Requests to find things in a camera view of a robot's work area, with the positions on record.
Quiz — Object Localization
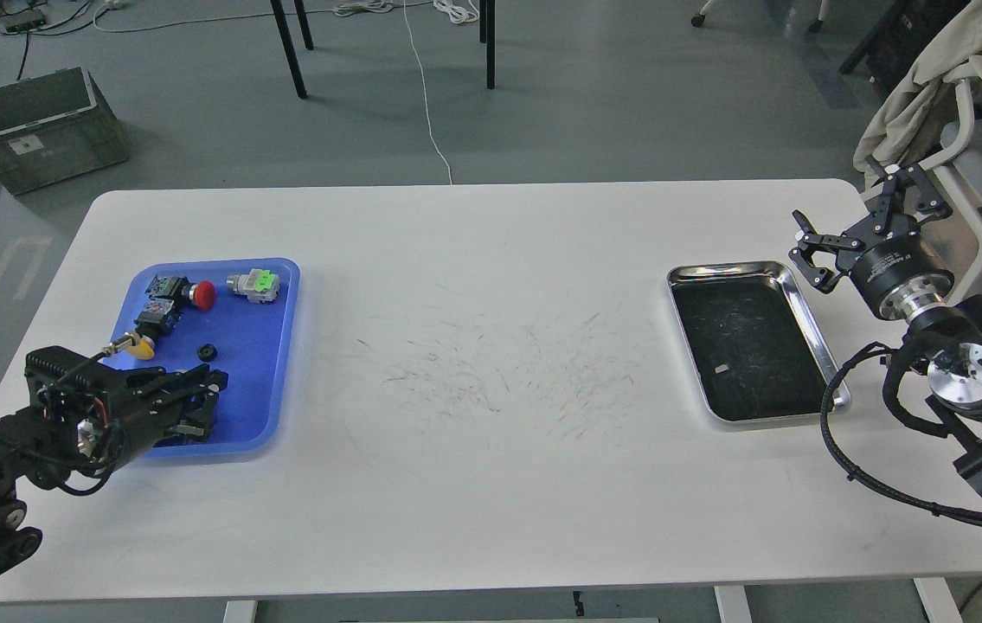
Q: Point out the steel tray with black mat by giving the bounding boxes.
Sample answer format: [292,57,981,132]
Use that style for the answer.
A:
[667,260,851,428]

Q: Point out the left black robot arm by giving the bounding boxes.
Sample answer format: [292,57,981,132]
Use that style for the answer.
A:
[0,346,228,575]

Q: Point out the blue plastic tray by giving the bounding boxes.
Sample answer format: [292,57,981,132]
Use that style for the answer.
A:
[106,257,300,462]

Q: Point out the grey plastic crate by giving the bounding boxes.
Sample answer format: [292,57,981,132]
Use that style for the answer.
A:
[0,67,131,195]

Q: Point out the small black gear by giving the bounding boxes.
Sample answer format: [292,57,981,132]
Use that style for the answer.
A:
[196,343,218,363]

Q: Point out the yellow push button switch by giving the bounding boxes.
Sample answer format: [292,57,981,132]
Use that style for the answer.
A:
[103,299,181,360]

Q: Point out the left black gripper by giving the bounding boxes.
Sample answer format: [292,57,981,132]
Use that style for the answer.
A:
[23,346,229,469]

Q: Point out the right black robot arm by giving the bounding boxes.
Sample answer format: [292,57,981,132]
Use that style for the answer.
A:
[790,164,982,528]

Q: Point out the white office chair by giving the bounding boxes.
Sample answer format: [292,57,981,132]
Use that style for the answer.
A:
[855,54,982,304]

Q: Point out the white floor cable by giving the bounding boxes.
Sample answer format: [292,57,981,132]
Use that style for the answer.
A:
[400,0,453,186]

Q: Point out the green and grey switch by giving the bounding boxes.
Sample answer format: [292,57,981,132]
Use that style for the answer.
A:
[226,268,280,305]

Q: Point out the beige cloth on chair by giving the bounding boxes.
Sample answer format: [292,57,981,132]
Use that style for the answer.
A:
[853,1,982,189]

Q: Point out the black table leg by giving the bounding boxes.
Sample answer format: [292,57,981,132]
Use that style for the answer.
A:
[269,0,308,101]
[478,0,496,90]

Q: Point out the red push button switch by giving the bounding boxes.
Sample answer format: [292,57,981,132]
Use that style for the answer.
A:
[145,276,217,311]

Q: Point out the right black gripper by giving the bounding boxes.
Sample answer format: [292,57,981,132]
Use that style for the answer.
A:
[788,157,955,323]

